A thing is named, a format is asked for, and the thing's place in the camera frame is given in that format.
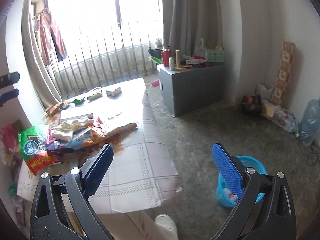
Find green red snack bag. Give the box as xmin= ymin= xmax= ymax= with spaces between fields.
xmin=18 ymin=125 xmax=61 ymax=175

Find small white box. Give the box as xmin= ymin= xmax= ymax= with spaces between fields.
xmin=106 ymin=87 xmax=122 ymax=97

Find green candy wrapper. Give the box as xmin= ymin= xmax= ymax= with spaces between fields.
xmin=72 ymin=98 xmax=85 ymax=105

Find white sneaker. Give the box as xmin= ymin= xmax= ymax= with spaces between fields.
xmin=155 ymin=214 xmax=178 ymax=239

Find large clear water jug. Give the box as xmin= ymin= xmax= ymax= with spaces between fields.
xmin=298 ymin=99 xmax=320 ymax=146

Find left grey curtain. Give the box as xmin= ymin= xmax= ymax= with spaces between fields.
xmin=22 ymin=0 xmax=62 ymax=108

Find grey curtain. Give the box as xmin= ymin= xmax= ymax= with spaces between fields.
xmin=22 ymin=0 xmax=62 ymax=108
xmin=162 ymin=0 xmax=222 ymax=56

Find hanging pink clothes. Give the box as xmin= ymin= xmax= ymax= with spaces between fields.
xmin=34 ymin=0 xmax=67 ymax=66

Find white tissue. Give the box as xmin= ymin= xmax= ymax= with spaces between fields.
xmin=223 ymin=188 xmax=239 ymax=202

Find red thermos bottle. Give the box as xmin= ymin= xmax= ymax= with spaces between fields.
xmin=162 ymin=46 xmax=171 ymax=67

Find blue orange chip bag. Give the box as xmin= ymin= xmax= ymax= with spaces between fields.
xmin=46 ymin=121 xmax=137 ymax=153

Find cardboard tube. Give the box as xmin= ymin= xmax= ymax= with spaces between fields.
xmin=175 ymin=50 xmax=181 ymax=69

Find grey storage cabinet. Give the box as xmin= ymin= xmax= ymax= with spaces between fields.
xmin=157 ymin=64 xmax=226 ymax=116

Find right grey curtain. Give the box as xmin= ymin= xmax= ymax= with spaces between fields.
xmin=162 ymin=0 xmax=222 ymax=56

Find yellow snack wrapper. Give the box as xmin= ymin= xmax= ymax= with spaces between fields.
xmin=87 ymin=87 xmax=103 ymax=101

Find green plastic basket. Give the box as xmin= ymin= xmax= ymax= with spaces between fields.
xmin=204 ymin=49 xmax=224 ymax=63

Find pink plastic bag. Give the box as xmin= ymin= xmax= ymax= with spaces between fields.
xmin=1 ymin=124 xmax=18 ymax=153

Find dark snack box on floor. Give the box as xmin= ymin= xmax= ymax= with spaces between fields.
xmin=241 ymin=95 xmax=262 ymax=114

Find tall patterned cardboard box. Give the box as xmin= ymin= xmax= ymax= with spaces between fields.
xmin=271 ymin=40 xmax=296 ymax=106

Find blue plastic waste basket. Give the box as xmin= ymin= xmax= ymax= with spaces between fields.
xmin=215 ymin=155 xmax=267 ymax=207

